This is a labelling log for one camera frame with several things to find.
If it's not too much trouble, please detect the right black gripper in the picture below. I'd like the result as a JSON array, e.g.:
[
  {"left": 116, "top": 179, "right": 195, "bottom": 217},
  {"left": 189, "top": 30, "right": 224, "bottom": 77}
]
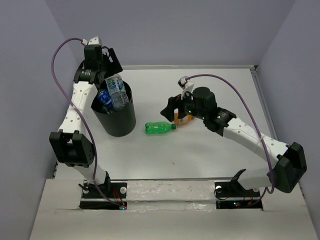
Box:
[{"left": 159, "top": 88, "right": 207, "bottom": 122}]

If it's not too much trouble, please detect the orange juice bottle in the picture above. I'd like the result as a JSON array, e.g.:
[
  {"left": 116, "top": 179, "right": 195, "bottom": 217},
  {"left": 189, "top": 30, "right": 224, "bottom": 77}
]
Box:
[{"left": 173, "top": 112, "right": 195, "bottom": 125}]

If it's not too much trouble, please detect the clear bottle teal label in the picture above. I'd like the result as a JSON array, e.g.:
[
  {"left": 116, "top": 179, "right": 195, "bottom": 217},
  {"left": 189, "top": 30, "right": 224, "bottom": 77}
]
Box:
[{"left": 105, "top": 74, "right": 129, "bottom": 111}]

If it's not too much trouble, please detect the green plastic bottle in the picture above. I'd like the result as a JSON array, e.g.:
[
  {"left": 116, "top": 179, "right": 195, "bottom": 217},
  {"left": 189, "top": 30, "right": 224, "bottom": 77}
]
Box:
[{"left": 145, "top": 121, "right": 177, "bottom": 135}]

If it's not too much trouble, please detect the blue label water bottle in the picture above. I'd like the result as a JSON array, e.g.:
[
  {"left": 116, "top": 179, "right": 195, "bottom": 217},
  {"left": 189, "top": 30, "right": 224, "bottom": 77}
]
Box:
[{"left": 97, "top": 89, "right": 113, "bottom": 108}]

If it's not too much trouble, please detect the clear bottle white cap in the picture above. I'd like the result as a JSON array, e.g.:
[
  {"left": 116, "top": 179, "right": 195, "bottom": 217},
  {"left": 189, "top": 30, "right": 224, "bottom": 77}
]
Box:
[{"left": 101, "top": 105, "right": 114, "bottom": 114}]

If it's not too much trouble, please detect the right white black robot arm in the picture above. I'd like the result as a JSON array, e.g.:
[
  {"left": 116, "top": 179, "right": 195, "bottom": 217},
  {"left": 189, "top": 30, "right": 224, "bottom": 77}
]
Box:
[{"left": 160, "top": 87, "right": 307, "bottom": 196}]

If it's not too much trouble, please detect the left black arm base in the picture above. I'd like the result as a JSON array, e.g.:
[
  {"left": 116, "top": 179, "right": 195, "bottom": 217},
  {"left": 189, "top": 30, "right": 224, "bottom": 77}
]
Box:
[{"left": 78, "top": 180, "right": 128, "bottom": 210}]

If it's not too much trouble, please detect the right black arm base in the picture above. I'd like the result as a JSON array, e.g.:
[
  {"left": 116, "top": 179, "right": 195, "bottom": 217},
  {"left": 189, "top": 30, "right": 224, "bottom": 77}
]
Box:
[{"left": 213, "top": 181, "right": 263, "bottom": 210}]

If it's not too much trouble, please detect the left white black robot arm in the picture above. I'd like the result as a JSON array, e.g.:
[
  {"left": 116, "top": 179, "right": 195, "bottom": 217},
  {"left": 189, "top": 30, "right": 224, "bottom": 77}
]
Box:
[{"left": 49, "top": 43, "right": 122, "bottom": 198}]

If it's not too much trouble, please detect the black cylindrical bin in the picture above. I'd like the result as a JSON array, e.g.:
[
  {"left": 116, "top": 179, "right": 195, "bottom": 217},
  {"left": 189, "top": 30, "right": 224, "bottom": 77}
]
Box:
[{"left": 91, "top": 81, "right": 136, "bottom": 137}]

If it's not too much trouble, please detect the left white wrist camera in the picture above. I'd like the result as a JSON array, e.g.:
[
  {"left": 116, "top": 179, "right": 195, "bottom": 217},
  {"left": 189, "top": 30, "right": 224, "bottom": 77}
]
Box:
[{"left": 81, "top": 36, "right": 102, "bottom": 46}]

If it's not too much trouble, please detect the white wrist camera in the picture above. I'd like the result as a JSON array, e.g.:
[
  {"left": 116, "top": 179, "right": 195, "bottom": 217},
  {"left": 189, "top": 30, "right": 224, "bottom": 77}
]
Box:
[
  {"left": 177, "top": 76, "right": 194, "bottom": 99},
  {"left": 81, "top": 36, "right": 102, "bottom": 46}
]

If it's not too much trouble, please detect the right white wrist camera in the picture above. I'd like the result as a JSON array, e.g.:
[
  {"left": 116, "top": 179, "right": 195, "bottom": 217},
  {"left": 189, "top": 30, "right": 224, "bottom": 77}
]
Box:
[{"left": 177, "top": 76, "right": 194, "bottom": 99}]

